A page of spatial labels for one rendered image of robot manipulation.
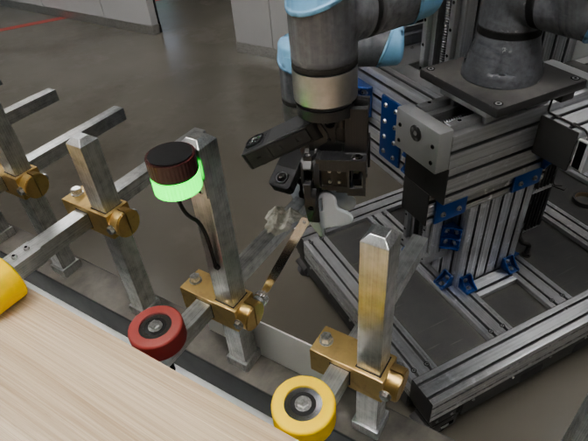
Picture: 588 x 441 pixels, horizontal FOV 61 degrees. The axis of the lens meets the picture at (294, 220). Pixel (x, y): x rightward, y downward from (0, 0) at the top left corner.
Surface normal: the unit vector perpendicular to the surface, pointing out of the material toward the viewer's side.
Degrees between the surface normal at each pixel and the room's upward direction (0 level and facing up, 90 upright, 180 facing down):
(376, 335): 90
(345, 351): 0
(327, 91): 89
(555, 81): 0
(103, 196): 90
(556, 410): 0
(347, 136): 90
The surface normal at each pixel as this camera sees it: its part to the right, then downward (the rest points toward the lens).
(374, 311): -0.52, 0.57
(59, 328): -0.07, -0.77
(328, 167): -0.20, 0.63
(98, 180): 0.85, 0.29
